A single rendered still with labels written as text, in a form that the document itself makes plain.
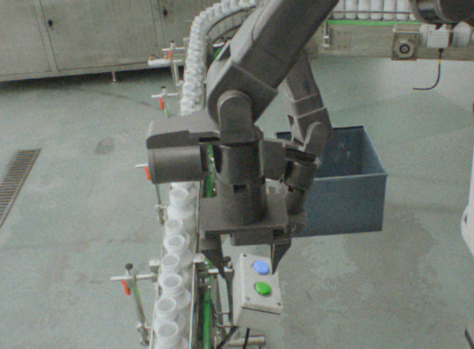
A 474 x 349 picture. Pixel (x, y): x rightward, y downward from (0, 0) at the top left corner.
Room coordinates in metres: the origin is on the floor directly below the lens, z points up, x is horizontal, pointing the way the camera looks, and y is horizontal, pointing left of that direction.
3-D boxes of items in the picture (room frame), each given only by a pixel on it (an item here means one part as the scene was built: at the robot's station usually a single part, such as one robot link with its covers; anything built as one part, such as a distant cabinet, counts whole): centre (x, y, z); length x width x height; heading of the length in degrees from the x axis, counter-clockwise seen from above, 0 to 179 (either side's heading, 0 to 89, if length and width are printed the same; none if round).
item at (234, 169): (0.54, 0.00, 1.57); 0.07 x 0.06 x 0.07; 89
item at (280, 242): (0.54, -0.02, 1.44); 0.07 x 0.07 x 0.09; 89
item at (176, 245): (0.89, 0.14, 1.08); 0.06 x 0.06 x 0.17
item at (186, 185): (1.12, 0.13, 1.08); 0.06 x 0.06 x 0.17
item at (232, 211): (0.54, 0.00, 1.51); 0.10 x 0.07 x 0.07; 89
